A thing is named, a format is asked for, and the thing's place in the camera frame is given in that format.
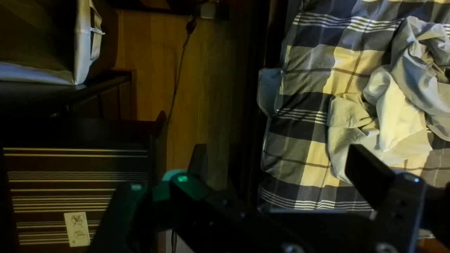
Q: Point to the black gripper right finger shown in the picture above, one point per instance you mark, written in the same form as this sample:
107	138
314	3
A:
398	205

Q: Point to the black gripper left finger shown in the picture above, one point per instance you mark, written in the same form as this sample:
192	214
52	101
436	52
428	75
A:
127	219

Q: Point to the white sticker label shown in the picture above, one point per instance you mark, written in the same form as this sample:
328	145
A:
78	229

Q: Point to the crumpled grey white cloth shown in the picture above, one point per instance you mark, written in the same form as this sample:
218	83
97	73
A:
403	107

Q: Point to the black desk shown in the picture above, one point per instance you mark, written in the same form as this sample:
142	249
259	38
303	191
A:
93	86

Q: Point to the plaid cloth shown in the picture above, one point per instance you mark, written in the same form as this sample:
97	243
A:
304	93

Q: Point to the white plastic bin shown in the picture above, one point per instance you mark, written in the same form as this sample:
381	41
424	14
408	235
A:
82	42

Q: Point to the wall power outlet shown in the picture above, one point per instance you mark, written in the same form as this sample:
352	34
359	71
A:
207	10

